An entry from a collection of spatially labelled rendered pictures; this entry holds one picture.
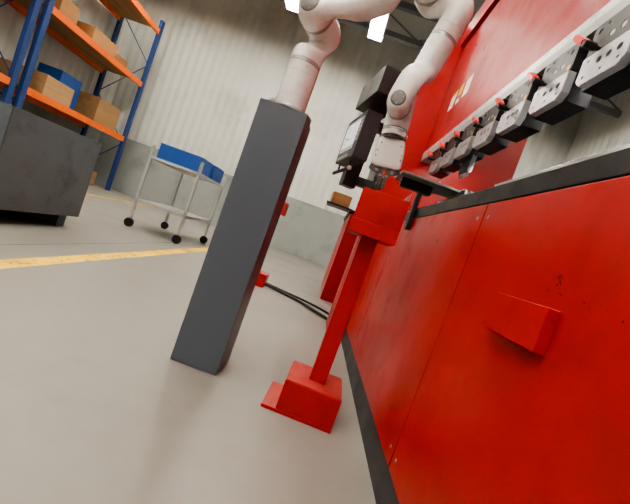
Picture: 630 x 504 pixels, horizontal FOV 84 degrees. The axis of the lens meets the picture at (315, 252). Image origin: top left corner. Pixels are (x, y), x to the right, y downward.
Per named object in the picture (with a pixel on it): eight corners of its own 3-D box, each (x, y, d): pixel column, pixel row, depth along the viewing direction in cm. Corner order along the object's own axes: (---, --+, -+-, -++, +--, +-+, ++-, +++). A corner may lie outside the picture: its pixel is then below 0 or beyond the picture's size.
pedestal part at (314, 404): (272, 383, 138) (282, 355, 138) (331, 406, 137) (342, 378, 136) (260, 406, 119) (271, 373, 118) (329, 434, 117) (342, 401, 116)
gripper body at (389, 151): (406, 143, 122) (397, 174, 122) (377, 136, 123) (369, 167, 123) (410, 136, 114) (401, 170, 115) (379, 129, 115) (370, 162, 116)
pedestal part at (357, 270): (310, 373, 130) (360, 235, 128) (325, 379, 130) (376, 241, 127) (308, 379, 124) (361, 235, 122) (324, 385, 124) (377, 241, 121)
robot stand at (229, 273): (169, 359, 128) (260, 97, 124) (188, 344, 146) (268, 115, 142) (215, 376, 128) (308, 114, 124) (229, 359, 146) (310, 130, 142)
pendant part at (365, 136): (334, 163, 298) (349, 122, 296) (347, 168, 301) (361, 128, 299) (351, 155, 254) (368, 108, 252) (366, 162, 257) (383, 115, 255)
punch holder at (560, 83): (525, 116, 109) (545, 65, 109) (551, 126, 109) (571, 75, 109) (558, 97, 94) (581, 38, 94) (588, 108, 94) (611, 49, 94)
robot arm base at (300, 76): (259, 96, 124) (276, 45, 123) (267, 115, 143) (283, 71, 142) (309, 114, 123) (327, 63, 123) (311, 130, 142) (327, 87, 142)
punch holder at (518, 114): (493, 135, 129) (510, 92, 129) (515, 143, 129) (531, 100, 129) (516, 122, 114) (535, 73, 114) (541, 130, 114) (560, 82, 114)
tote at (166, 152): (170, 164, 433) (175, 150, 432) (208, 178, 432) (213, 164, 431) (156, 158, 397) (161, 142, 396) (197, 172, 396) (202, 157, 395)
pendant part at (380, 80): (328, 180, 306) (362, 87, 303) (354, 191, 313) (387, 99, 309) (346, 175, 257) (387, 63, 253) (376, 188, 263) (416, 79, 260)
